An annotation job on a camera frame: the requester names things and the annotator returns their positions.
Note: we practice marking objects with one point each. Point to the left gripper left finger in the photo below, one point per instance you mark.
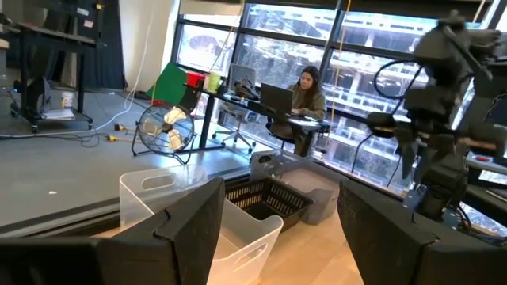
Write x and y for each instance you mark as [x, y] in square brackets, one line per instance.
[178, 245]

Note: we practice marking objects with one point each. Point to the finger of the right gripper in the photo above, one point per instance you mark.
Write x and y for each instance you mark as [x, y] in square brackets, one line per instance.
[407, 158]

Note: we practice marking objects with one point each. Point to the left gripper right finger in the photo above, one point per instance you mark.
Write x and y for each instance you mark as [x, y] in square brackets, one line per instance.
[388, 253]

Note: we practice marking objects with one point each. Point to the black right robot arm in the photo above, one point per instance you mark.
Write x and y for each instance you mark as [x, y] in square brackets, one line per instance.
[447, 47]

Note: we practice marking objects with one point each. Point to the clear plastic bin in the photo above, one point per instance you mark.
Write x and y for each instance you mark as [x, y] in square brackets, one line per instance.
[245, 245]

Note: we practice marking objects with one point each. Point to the grey translucent bin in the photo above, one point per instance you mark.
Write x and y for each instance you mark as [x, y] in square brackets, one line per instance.
[313, 186]

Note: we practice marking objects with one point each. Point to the black slotted basket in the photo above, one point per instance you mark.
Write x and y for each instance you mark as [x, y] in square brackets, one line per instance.
[273, 198]

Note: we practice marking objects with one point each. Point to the person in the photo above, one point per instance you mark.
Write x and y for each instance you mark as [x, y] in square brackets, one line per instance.
[309, 103]

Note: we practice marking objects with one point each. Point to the black floor fan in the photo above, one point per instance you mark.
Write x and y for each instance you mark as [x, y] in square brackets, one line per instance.
[166, 128]

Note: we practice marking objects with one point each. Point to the yellow power plug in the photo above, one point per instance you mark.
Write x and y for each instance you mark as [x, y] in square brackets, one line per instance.
[112, 138]
[120, 127]

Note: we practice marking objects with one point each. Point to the black office desk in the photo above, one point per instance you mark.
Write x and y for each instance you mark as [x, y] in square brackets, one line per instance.
[206, 122]

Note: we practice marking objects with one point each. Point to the black office chair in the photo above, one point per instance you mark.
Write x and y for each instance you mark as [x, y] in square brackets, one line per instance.
[279, 136]

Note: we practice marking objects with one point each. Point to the black laptop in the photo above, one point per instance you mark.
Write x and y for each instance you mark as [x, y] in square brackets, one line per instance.
[275, 99]

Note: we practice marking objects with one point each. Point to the large window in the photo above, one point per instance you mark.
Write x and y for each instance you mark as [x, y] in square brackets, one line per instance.
[285, 59]

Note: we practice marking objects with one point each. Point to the green board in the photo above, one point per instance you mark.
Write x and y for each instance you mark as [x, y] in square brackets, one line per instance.
[170, 85]

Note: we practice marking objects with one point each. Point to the light green cup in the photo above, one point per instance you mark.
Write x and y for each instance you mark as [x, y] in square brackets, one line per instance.
[214, 82]

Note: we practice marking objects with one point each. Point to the striped bag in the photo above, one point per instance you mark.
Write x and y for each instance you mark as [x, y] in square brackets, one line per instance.
[245, 88]

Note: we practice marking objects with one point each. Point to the paper stack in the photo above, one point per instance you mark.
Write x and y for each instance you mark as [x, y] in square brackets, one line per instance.
[59, 115]

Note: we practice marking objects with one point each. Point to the white container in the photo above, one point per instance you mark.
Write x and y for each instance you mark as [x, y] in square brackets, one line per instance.
[67, 99]

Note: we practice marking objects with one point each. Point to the grey office chair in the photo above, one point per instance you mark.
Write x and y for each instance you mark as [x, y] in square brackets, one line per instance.
[241, 73]

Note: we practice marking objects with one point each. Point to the dark curtain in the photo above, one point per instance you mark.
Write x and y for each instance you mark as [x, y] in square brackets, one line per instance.
[105, 43]

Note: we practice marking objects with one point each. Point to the white roller blind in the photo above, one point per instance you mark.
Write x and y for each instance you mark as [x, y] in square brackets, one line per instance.
[210, 7]

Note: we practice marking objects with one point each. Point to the black equipment cart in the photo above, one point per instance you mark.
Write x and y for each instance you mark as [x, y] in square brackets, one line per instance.
[51, 39]

